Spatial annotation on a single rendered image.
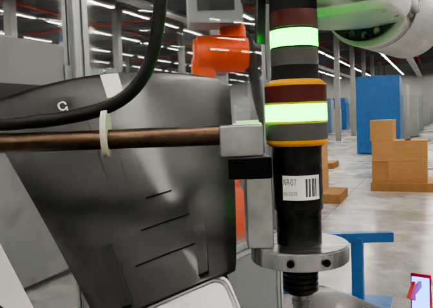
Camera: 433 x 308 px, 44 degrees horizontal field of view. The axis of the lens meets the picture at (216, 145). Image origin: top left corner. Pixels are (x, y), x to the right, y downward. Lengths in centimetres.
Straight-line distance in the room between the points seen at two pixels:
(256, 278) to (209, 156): 136
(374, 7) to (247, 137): 14
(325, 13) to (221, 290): 23
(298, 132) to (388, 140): 929
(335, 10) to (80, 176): 24
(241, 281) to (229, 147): 136
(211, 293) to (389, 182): 935
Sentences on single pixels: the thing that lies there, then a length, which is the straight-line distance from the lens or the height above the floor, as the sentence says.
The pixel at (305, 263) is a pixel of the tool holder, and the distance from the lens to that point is 36.
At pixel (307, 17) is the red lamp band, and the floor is 147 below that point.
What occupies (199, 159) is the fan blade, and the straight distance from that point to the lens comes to 45.
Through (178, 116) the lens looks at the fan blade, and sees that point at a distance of 48.
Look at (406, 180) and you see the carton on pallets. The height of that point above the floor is 17.
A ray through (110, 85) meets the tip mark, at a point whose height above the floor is 143.
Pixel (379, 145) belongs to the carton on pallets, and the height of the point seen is 78.
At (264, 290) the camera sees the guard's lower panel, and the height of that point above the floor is 81.
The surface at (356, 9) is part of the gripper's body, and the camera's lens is 43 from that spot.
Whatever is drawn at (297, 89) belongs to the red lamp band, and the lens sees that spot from 36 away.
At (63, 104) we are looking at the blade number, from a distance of 49.
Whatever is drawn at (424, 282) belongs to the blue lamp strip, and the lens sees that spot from 74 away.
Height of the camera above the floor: 140
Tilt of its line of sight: 3 degrees down
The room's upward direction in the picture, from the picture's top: 2 degrees counter-clockwise
